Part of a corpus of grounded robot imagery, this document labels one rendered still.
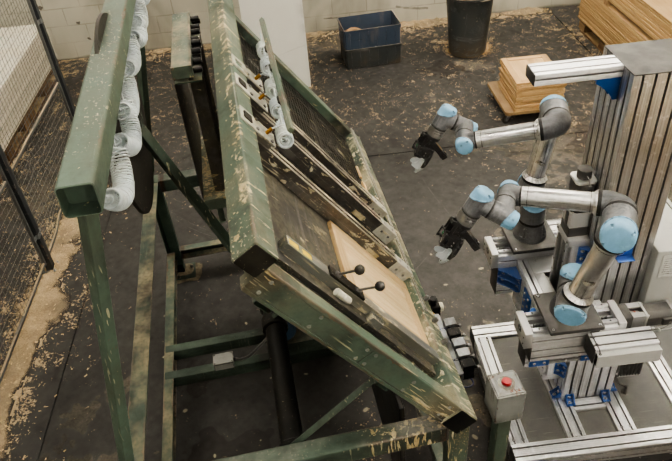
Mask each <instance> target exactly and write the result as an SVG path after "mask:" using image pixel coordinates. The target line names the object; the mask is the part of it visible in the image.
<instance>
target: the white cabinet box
mask: <svg viewBox="0 0 672 461"><path fill-rule="evenodd" d="M238 1H239V7H240V13H241V19H242V22H243V23H244V24H245V25H246V26H247V27H248V28H249V29H250V30H251V31H252V32H253V33H254V34H255V35H256V36H257V37H258V38H259V39H260V35H259V32H261V37H262V41H264V38H263V34H262V30H261V26H260V22H259V19H260V18H261V17H262V18H263V19H264V20H265V23H266V27H267V31H268V34H269V38H270V42H271V45H272V49H273V52H274V53H275V54H276V55H277V56H278V57H279V58H280V59H281V60H282V61H283V62H284V63H285V64H286V65H287V66H288V67H289V68H290V69H291V70H292V71H293V72H294V73H295V74H296V75H297V76H298V77H299V78H300V79H301V80H302V81H303V82H304V83H305V84H306V85H307V86H308V87H309V88H311V80H310V70H309V61H308V52H307V43H306V33H305V24H304V15H303V6H302V0H238Z"/></svg>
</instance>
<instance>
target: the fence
mask: <svg viewBox="0 0 672 461"><path fill-rule="evenodd" d="M289 239H291V238H290V237H289V236H288V235H285V236H284V237H282V238H281V239H280V240H279V241H278V245H279V250H280V251H281V252H282V253H284V254H285V255H286V256H288V257H289V258H290V259H292V260H293V261H294V262H296V263H297V264H298V265H300V266H301V267H302V268H304V269H305V270H306V271H308V272H309V273H310V274H312V275H313V276H314V277H316V278H317V279H318V280H320V281H321V282H322V283H324V284H325V285H326V286H328V287H329V288H330V289H332V290H333V291H334V290H335V289H336V288H339V289H341V290H342V291H343V292H344V293H346V294H347V295H348V296H350V297H351V298H352V302H351V304H352V305H353V306H354V307H356V308H357V309H358V310H360V311H361V312H362V313H364V314H365V315H366V314H367V313H369V312H370V311H372V312H374V313H375V314H376V315H378V316H379V317H380V318H382V321H383V324H384V327H383V328H384V329H385V330H386V331H388V332H389V333H390V334H392V335H393V336H394V337H396V338H397V339H398V340H400V341H401V342H402V343H404V344H405V345H406V346H408V347H409V348H410V349H412V350H413V351H414V352H416V353H417V354H418V355H420V356H421V357H422V358H424V359H425V360H426V361H428V362H429V363H430V364H432V365H434V364H436V363H437V362H439V361H440V358H439V356H438V353H437V351H436V350H434V349H433V348H432V347H431V346H429V345H428V344H427V343H425V342H424V341H423V340H422V339H420V338H419V337H418V336H416V335H415V334H414V333H413V332H411V331H410V330H409V329H407V328H406V327H405V326H403V325H402V324H401V323H400V322H398V321H397V320H396V319H394V318H393V317H392V316H391V315H389V314H388V313H387V312H385V311H384V310H383V309H382V308H380V307H379V306H378V305H376V304H375V303H374V302H373V301H371V300H370V299H369V298H367V297H366V296H365V295H364V297H365V300H364V301H363V300H361V299H360V298H359V297H357V296H356V295H355V294H354V293H352V292H351V291H350V290H348V289H347V288H346V287H344V286H343V285H342V284H341V283H339V282H338V281H337V280H335V279H334V278H333V277H331V276H330V274H329V270H328V267H327V266H326V265H325V264H324V263H322V262H321V261H320V260H318V259H317V258H316V257H315V256H313V255H312V254H311V253H309V252H308V251H307V250H306V249H304V248H303V247H302V246H300V245H299V244H298V243H297V242H295V241H294V240H293V239H291V240H292V241H293V242H294V243H296V244H297V245H298V248H299V250H298V249H296V248H295V247H294V246H293V245H291V244H290V243H289ZM302 249H303V250H305V251H306V252H307V253H309V254H310V255H311V257H312V260H311V259H309V258H308V257H307V256H306V255H304V254H303V251H302Z"/></svg>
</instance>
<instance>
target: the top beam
mask: <svg viewBox="0 0 672 461"><path fill-rule="evenodd" d="M208 11H209V22H210V33H211V44H212V55H213V66H214V76H215V87H216V98H217V109H218V120H219V131H220V142H221V153H222V163H223V174H224V185H225V196H226V207H227V218H228V229H229V240H230V250H231V261H232V263H234V264H235V265H237V266H238V267H240V268H241V269H242V270H244V271H245V272H247V273H248V274H250V275H251V276H253V277H254V278H255V277H257V276H258V275H260V274H261V273H262V272H264V271H265V270H266V269H267V268H269V267H270V266H271V265H272V264H274V263H275V262H276V261H277V260H278V252H277V247H276V241H275V236H274V230H273V224H272V219H271V213H270V208H269V202H268V196H267V191H266V185H265V180H264V174H263V168H262V163H261V157H260V152H259V146H258V140H257V135H256V131H255V130H253V129H252V128H251V127H250V126H249V125H248V124H246V123H245V122H244V121H243V120H242V119H241V118H240V112H239V105H241V106H242V107H243V108H244V109H246V110H247V111H248V112H249V113H250V114H251V115H252V116H253V112H252V107H251V101H250V96H248V95H247V94H246V93H245V92H244V91H243V90H242V89H241V88H240V87H238V86H237V85H236V84H235V78H234V72H235V73H237V74H238V75H239V76H240V77H241V78H242V79H243V80H244V81H245V82H246V83H247V79H246V76H245V75H244V74H243V73H242V72H241V71H240V70H238V69H237V68H236V67H235V66H234V65H233V64H232V58H231V54H233V55H234V56H236V57H237V58H238V59H239V60H240V61H241V62H242V63H243V64H244V62H243V56H242V51H241V45H240V39H239V34H238V28H237V23H236V17H235V11H234V6H233V0H208Z"/></svg>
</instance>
